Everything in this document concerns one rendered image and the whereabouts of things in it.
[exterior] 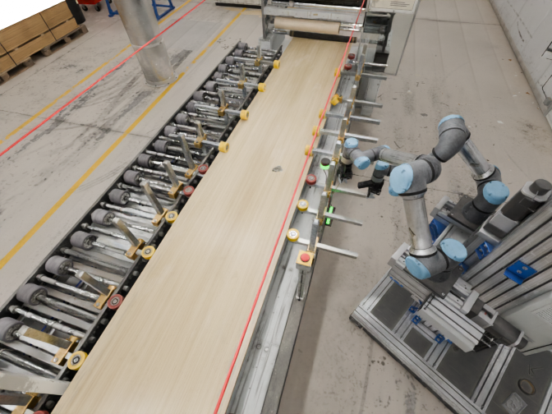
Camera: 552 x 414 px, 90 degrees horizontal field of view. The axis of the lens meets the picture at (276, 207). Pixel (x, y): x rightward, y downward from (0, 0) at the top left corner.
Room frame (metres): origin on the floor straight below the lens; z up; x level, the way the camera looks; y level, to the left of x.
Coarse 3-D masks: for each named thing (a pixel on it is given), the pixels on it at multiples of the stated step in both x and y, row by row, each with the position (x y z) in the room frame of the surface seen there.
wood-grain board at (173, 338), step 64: (320, 64) 3.09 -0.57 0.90; (256, 128) 2.01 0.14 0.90; (256, 192) 1.28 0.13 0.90; (192, 256) 0.79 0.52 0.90; (256, 256) 0.77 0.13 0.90; (128, 320) 0.43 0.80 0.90; (192, 320) 0.42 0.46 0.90; (256, 320) 0.40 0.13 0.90; (128, 384) 0.14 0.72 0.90; (192, 384) 0.13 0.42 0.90
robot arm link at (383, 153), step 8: (376, 152) 1.15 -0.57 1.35; (384, 152) 1.11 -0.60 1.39; (392, 152) 1.08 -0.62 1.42; (400, 152) 1.04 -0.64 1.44; (376, 160) 1.14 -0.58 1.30; (384, 160) 1.08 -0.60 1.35; (392, 160) 1.03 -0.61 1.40; (400, 160) 0.99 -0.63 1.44; (408, 160) 0.95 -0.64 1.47; (432, 160) 0.85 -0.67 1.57; (440, 168) 0.82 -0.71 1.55
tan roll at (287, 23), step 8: (280, 16) 3.90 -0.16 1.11; (280, 24) 3.83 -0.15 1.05; (288, 24) 3.79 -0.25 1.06; (296, 24) 3.76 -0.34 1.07; (304, 24) 3.73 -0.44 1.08; (312, 24) 3.70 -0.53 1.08; (320, 24) 3.68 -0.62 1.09; (328, 24) 3.65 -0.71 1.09; (336, 24) 3.63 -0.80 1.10; (320, 32) 3.68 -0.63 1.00; (328, 32) 3.64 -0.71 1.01; (336, 32) 3.60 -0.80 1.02
